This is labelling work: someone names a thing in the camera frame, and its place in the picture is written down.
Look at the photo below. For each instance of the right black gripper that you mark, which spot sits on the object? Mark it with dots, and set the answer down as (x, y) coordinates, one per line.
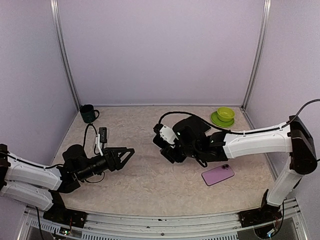
(170, 154)

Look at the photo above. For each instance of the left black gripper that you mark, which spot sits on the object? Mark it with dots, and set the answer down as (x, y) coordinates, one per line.
(113, 160)

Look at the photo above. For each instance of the pink phone face down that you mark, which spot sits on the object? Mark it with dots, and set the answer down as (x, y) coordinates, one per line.
(217, 174)

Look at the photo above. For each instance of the purple-edged black-screen phone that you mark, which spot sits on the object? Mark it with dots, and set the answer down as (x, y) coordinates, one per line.
(192, 122)

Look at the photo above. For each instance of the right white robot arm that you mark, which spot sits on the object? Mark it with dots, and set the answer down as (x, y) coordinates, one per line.
(188, 139)

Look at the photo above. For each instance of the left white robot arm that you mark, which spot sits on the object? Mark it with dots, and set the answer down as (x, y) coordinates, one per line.
(41, 185)

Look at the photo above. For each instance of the dark green mug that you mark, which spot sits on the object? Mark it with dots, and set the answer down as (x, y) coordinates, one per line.
(88, 113)

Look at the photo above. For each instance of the green bowl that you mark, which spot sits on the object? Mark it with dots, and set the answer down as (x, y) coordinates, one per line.
(225, 114)

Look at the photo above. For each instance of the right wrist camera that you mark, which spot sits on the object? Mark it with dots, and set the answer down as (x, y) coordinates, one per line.
(165, 133)

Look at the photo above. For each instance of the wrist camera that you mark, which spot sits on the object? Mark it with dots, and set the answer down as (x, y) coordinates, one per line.
(101, 140)
(165, 133)

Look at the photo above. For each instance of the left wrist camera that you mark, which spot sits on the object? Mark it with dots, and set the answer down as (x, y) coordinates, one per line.
(101, 140)

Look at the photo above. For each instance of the front aluminium rail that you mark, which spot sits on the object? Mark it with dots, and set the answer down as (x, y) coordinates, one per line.
(218, 226)

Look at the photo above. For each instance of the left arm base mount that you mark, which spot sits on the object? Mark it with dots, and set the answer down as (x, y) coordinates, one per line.
(58, 213)

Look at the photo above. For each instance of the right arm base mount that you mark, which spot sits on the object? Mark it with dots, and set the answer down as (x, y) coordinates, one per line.
(263, 214)

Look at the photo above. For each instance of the left aluminium frame post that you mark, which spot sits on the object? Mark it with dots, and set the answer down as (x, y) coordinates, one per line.
(54, 5)

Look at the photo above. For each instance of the aluminium frame post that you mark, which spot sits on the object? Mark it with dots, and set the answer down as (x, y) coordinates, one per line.
(258, 53)
(54, 5)

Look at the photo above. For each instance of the right aluminium frame post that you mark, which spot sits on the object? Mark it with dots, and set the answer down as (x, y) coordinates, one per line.
(258, 53)

